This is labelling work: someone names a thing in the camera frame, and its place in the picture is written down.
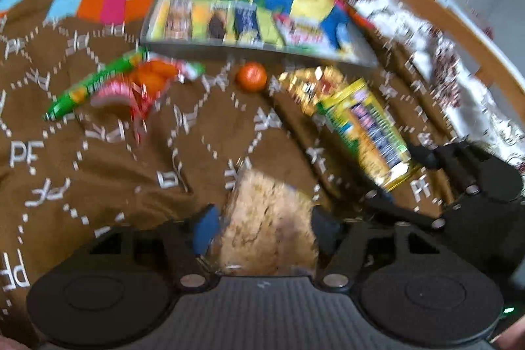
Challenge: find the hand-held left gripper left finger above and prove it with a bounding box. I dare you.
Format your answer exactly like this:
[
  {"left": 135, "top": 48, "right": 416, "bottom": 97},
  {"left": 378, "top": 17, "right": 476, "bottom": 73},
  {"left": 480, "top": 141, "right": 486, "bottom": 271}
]
[{"left": 88, "top": 204, "right": 222, "bottom": 292}]

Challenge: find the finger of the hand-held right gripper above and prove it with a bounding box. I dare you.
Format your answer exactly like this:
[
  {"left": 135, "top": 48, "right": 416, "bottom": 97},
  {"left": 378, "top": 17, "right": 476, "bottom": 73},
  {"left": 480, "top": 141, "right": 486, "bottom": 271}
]
[
  {"left": 406, "top": 142, "right": 481, "bottom": 187},
  {"left": 363, "top": 178, "right": 450, "bottom": 232}
]

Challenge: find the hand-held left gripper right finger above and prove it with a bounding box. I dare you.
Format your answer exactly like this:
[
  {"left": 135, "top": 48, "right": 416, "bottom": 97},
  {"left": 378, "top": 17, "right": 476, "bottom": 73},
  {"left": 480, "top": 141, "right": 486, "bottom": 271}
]
[{"left": 309, "top": 206, "right": 415, "bottom": 292}]

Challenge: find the rice cracker packet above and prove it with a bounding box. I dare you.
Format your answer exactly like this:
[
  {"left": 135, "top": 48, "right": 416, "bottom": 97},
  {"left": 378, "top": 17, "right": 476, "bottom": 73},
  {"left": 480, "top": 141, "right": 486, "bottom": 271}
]
[{"left": 209, "top": 167, "right": 326, "bottom": 278}]

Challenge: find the yellow snack bar packet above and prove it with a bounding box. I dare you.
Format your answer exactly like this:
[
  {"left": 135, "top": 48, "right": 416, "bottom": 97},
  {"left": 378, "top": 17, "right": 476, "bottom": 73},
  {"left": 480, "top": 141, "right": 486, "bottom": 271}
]
[{"left": 316, "top": 78, "right": 423, "bottom": 193}]

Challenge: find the golden date packet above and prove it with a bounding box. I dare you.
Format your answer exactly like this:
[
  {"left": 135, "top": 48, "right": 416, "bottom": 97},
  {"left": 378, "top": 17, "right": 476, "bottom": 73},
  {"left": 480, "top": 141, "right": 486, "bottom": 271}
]
[{"left": 268, "top": 66, "right": 346, "bottom": 117}]

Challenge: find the red orange snack packet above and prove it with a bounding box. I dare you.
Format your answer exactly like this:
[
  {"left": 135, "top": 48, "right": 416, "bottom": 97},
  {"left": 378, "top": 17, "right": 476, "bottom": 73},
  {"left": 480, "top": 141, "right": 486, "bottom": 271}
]
[{"left": 90, "top": 59, "right": 206, "bottom": 144}]

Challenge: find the white green bean packet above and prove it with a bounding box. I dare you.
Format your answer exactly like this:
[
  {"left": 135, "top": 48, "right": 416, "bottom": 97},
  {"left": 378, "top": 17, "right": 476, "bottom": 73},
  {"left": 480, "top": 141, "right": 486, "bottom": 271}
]
[{"left": 273, "top": 14, "right": 329, "bottom": 50}]

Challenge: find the green sausage packet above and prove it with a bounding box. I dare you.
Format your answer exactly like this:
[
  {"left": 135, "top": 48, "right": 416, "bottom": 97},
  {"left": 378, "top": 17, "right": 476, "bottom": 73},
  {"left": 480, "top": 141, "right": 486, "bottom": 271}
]
[{"left": 43, "top": 49, "right": 151, "bottom": 122}]

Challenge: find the metal tray with cartoon liner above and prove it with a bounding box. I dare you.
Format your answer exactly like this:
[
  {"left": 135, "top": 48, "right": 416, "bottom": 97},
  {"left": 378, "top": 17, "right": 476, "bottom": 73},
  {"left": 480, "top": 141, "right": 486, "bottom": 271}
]
[{"left": 139, "top": 0, "right": 380, "bottom": 69}]

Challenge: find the dark brown snack packet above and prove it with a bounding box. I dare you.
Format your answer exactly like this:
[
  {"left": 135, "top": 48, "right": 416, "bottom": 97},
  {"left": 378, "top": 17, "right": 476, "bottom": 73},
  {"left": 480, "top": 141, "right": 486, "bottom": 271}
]
[{"left": 207, "top": 3, "right": 229, "bottom": 44}]

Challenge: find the blue milk powder box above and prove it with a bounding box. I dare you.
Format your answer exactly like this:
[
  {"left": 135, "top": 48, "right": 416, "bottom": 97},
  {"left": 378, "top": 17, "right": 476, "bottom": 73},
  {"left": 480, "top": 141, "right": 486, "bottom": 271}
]
[{"left": 234, "top": 3, "right": 263, "bottom": 47}]

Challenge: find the clear nut cake packet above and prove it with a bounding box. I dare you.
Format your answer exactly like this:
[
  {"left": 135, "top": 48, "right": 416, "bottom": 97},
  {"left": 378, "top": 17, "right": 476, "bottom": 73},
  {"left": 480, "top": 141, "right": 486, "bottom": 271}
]
[{"left": 164, "top": 0, "right": 194, "bottom": 41}]

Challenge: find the brown cartoon printed blanket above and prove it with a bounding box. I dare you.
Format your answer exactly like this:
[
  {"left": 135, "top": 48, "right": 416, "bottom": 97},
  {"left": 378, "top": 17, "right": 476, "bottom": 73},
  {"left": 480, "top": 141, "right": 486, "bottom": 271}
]
[{"left": 0, "top": 0, "right": 525, "bottom": 350}]

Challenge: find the loose orange mandarin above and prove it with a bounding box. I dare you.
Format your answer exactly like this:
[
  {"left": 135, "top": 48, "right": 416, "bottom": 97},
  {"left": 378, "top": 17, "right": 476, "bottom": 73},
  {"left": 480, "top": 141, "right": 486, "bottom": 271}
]
[{"left": 236, "top": 62, "right": 268, "bottom": 93}]

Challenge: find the wooden bed frame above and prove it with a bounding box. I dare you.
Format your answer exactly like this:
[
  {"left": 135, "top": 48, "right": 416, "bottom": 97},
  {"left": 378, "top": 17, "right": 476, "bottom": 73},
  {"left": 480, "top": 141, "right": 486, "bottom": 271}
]
[{"left": 435, "top": 0, "right": 525, "bottom": 113}]

